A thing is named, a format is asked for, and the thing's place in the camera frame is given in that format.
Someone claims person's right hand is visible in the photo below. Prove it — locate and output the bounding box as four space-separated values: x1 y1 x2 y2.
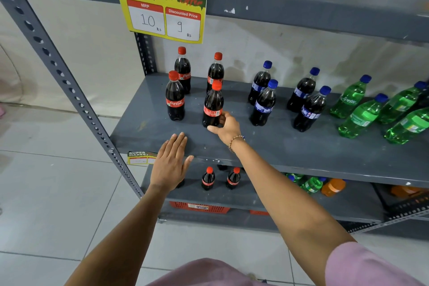
207 111 242 146

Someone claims person's left hand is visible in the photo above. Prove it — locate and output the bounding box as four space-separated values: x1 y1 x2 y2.
149 132 195 193

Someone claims person's right forearm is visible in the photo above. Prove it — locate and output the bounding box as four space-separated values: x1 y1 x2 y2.
229 138 356 286

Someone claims beaded bracelet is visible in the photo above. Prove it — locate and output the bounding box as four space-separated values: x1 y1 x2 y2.
228 135 246 153

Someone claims grey metal shelf rack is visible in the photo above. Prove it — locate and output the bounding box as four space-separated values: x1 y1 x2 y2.
0 0 429 233

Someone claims blue cap cola bottle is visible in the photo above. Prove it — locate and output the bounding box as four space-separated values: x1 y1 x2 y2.
286 67 320 113
249 79 279 127
293 86 332 133
248 61 273 106

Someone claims small yellow price sign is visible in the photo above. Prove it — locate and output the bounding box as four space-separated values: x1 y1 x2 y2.
127 151 158 166

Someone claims pink shirt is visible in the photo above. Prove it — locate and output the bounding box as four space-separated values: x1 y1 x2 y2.
147 242 425 286

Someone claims small red cap cola bottle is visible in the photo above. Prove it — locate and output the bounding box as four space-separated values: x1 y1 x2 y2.
225 167 241 190
201 166 216 191

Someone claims person's left forearm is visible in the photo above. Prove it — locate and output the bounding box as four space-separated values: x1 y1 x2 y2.
65 185 168 286

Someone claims red plastic basket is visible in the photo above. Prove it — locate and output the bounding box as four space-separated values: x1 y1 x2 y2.
169 201 231 215

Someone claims orange soda bottle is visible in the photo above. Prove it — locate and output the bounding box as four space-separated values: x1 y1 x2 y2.
389 185 427 199
321 179 347 197

